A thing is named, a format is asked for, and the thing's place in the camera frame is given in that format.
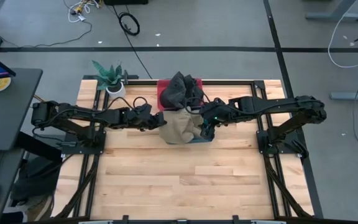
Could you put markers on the black aluminium table frame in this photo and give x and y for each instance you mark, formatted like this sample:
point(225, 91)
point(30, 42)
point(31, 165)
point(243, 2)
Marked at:
point(235, 82)

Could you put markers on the dark grey desk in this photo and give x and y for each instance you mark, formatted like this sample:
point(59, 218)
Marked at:
point(2, 115)

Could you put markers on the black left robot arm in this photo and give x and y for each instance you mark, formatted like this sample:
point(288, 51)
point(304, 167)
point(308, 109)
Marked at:
point(79, 115)

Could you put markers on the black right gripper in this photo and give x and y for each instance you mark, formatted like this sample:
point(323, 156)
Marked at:
point(214, 112)

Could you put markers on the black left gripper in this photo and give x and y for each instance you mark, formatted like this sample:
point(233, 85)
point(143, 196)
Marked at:
point(141, 117)

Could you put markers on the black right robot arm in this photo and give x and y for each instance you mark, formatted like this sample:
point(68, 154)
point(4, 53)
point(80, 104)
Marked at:
point(278, 107)

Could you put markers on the white plant pot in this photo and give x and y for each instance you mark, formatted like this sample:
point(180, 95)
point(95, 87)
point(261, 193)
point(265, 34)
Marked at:
point(117, 91)

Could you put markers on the blue plastic bin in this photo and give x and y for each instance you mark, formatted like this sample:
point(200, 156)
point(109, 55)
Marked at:
point(202, 141)

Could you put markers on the grey desk foot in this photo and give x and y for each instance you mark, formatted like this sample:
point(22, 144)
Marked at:
point(334, 15)
point(353, 95)

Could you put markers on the red plastic bin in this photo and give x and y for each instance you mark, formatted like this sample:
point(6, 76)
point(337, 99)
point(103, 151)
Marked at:
point(160, 87)

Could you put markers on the black bag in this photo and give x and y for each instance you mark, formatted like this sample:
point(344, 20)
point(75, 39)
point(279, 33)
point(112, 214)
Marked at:
point(34, 179)

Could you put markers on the green artificial plant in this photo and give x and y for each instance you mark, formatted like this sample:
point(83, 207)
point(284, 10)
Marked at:
point(106, 74)

